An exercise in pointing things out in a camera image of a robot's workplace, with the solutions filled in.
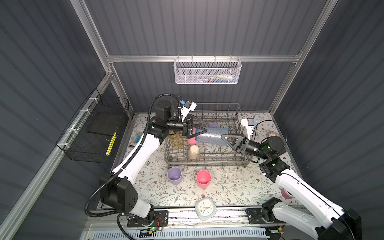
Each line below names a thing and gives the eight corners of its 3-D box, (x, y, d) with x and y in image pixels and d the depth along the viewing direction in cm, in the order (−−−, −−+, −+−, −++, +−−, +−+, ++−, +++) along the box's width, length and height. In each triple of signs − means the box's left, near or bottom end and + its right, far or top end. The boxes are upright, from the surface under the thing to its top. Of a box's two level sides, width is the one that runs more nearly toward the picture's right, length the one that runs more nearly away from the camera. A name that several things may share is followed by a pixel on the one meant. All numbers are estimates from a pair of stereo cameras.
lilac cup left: (167, 186, 85) (164, 180, 77) (168, 174, 90) (166, 167, 82) (180, 186, 85) (179, 180, 77) (181, 174, 90) (180, 167, 82)
